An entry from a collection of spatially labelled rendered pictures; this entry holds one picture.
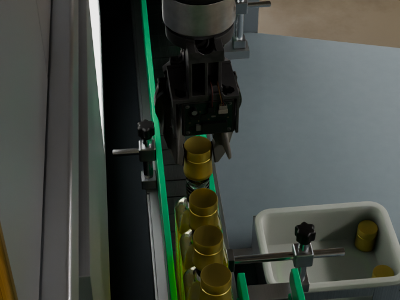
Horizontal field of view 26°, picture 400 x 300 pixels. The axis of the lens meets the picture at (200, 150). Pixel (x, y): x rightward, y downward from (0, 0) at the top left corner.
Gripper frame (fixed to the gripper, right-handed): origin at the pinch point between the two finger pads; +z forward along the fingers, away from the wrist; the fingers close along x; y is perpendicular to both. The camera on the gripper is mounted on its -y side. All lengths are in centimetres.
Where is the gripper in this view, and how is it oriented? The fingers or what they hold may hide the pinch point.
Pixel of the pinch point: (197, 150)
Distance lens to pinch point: 104.4
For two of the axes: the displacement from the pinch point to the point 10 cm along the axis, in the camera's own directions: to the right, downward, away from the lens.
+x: 9.9, -0.9, 1.0
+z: 0.0, 7.4, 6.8
